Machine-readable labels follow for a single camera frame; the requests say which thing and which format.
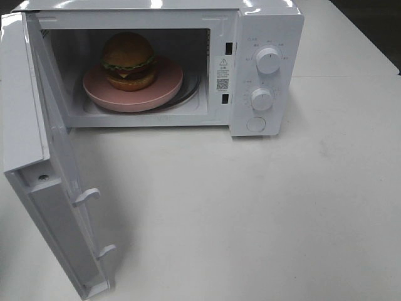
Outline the white round door button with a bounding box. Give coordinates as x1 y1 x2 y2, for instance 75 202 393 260
246 117 266 132

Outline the burger with lettuce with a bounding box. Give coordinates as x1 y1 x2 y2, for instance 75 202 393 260
101 32 157 92

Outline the pink round plate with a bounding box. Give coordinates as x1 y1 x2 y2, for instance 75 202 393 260
83 56 184 113

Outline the white microwave door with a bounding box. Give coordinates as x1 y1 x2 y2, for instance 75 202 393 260
1 12 113 300

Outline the white lower microwave knob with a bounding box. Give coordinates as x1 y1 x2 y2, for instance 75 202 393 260
251 88 273 111

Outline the white microwave knob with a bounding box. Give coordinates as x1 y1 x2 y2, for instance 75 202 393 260
254 45 281 75
251 88 273 111

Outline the white warning label sticker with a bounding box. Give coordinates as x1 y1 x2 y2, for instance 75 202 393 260
214 55 232 92

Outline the white microwave oven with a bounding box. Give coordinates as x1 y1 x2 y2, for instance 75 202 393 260
14 1 305 136

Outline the white upper microwave knob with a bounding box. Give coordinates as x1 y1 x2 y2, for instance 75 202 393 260
254 45 281 75

